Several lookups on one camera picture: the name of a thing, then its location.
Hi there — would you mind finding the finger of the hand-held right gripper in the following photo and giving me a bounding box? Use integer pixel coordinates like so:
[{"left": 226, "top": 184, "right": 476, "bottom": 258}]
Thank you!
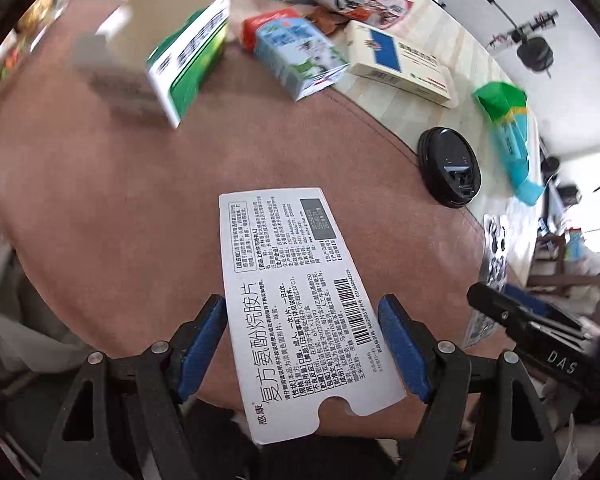
[{"left": 467, "top": 282, "right": 598, "bottom": 343}]

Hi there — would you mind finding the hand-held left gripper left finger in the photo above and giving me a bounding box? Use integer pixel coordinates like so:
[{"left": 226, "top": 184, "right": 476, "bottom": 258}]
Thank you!
[{"left": 40, "top": 294, "right": 228, "bottom": 480}]

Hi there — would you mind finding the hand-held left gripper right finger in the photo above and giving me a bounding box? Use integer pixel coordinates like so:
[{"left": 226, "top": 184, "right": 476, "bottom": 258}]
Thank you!
[{"left": 377, "top": 294, "right": 563, "bottom": 480}]

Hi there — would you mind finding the green blue snack bag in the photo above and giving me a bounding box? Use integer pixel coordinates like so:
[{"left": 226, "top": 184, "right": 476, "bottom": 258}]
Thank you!
[{"left": 471, "top": 81, "right": 546, "bottom": 206}]

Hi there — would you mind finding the red white snack wrapper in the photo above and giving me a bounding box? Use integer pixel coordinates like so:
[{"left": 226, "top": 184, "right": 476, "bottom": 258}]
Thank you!
[{"left": 294, "top": 0, "right": 415, "bottom": 31}]

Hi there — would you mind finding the black round device on arm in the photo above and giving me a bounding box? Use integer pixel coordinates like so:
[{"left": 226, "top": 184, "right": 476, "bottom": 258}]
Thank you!
[{"left": 442, "top": 0, "right": 561, "bottom": 78}]

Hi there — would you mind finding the panda print bag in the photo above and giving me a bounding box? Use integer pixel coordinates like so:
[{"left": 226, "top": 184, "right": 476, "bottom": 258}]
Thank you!
[{"left": 462, "top": 214, "right": 511, "bottom": 351}]

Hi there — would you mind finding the wooden chair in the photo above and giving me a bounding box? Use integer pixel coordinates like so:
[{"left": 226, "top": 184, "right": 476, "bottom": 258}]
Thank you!
[{"left": 527, "top": 230, "right": 600, "bottom": 311}]

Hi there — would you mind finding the black cup lid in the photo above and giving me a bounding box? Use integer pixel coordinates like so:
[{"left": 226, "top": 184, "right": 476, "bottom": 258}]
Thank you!
[{"left": 418, "top": 127, "right": 482, "bottom": 209}]

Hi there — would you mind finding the brown mat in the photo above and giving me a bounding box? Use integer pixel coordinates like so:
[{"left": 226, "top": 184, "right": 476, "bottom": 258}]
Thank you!
[{"left": 0, "top": 0, "right": 526, "bottom": 441}]

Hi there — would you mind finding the pale striped cloth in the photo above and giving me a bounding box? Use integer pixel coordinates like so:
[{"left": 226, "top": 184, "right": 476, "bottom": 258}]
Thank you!
[{"left": 87, "top": 0, "right": 543, "bottom": 271}]

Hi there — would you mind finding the white blue medicine box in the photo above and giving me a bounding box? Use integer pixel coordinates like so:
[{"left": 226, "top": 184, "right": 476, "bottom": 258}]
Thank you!
[{"left": 344, "top": 20, "right": 453, "bottom": 108}]

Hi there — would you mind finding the green white medicine box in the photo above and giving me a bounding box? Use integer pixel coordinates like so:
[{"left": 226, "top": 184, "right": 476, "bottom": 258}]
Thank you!
[{"left": 72, "top": 0, "right": 232, "bottom": 130}]

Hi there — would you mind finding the blue milk carton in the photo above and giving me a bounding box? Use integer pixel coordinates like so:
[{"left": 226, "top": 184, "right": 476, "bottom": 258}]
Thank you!
[{"left": 252, "top": 10, "right": 350, "bottom": 102}]

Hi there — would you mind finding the brown snack wrapper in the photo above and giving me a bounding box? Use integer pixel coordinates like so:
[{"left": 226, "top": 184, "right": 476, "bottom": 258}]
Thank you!
[{"left": 307, "top": 7, "right": 352, "bottom": 37}]

